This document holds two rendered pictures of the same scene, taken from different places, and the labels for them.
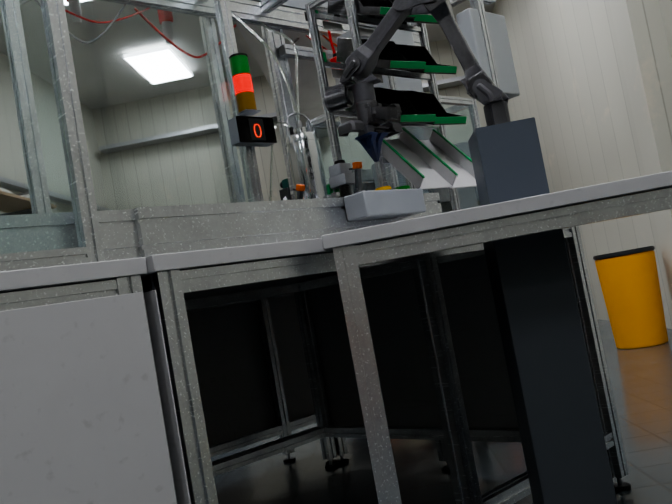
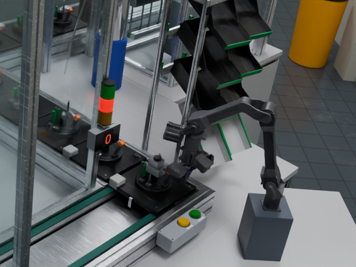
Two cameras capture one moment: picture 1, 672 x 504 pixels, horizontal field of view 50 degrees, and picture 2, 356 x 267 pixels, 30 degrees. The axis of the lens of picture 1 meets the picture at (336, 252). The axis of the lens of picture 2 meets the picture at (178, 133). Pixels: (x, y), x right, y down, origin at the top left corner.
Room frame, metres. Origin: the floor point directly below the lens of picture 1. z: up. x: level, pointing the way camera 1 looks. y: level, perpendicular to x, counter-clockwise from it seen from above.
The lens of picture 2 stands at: (-0.06, 0.40, 2.44)
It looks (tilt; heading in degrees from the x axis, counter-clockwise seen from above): 31 degrees down; 346
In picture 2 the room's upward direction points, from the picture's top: 11 degrees clockwise
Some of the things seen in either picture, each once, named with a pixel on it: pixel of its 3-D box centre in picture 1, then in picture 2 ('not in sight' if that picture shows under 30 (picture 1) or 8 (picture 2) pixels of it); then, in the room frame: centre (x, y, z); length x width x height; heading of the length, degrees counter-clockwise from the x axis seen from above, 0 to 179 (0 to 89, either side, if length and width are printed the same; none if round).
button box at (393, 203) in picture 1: (385, 204); (181, 229); (1.75, -0.14, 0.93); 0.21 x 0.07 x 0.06; 133
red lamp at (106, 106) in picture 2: (243, 85); (106, 103); (1.92, 0.17, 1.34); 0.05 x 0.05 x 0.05
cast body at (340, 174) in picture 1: (339, 174); (154, 163); (1.97, -0.05, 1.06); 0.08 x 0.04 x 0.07; 43
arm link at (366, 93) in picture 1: (363, 90); (193, 137); (1.86, -0.15, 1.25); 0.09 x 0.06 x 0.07; 67
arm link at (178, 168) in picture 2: (368, 118); (189, 155); (1.86, -0.14, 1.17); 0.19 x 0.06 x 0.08; 133
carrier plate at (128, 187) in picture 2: not in sight; (152, 186); (1.96, -0.05, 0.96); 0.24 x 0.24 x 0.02; 43
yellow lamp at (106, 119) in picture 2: (246, 103); (105, 115); (1.92, 0.17, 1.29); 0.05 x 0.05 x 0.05
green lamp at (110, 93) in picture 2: (240, 67); (107, 89); (1.92, 0.17, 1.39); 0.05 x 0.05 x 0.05
